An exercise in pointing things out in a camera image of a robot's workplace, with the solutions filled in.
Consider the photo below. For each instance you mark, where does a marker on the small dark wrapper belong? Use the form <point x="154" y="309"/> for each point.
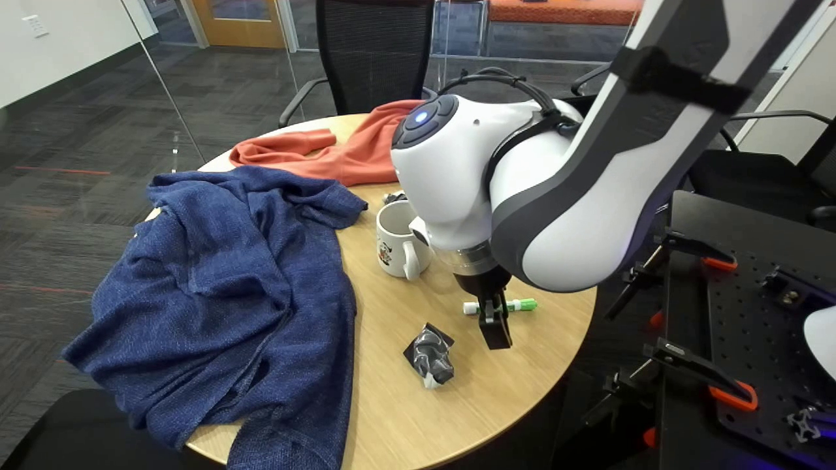
<point x="396" y="197"/>

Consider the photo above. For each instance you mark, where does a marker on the blue knit cloth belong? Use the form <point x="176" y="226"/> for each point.
<point x="230" y="305"/>

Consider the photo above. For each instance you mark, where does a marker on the black chair near left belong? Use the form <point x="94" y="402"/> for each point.
<point x="86" y="431"/>

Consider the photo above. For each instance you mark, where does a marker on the round wooden table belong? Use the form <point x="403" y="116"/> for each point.
<point x="396" y="420"/>

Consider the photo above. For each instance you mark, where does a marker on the black crumpled wrapper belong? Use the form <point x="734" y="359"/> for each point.
<point x="430" y="355"/>

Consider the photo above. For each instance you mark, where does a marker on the green Expo marker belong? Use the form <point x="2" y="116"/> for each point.
<point x="513" y="305"/>

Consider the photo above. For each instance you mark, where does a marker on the black mesh office chair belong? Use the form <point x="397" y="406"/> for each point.
<point x="372" y="53"/>

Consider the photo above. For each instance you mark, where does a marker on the upper black orange clamp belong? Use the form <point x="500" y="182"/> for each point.
<point x="645" y="271"/>

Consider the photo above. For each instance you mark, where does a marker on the white ceramic mug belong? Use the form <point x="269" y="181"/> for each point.
<point x="397" y="250"/>

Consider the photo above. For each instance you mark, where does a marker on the black perforated mounting board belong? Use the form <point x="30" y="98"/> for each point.
<point x="748" y="322"/>

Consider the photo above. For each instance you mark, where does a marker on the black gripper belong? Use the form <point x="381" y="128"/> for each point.
<point x="478" y="274"/>

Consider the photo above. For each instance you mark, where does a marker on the black office chair far right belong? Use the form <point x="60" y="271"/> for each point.
<point x="802" y="192"/>

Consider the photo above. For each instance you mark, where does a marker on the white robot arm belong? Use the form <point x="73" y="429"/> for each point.
<point x="563" y="197"/>

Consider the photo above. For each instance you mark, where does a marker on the orange cloth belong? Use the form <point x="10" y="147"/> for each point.
<point x="364" y="158"/>

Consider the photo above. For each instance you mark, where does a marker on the black orange clamp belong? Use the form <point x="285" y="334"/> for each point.
<point x="663" y="359"/>
<point x="645" y="271"/>

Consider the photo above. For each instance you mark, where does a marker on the lower black orange clamp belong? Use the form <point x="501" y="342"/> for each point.
<point x="663" y="359"/>

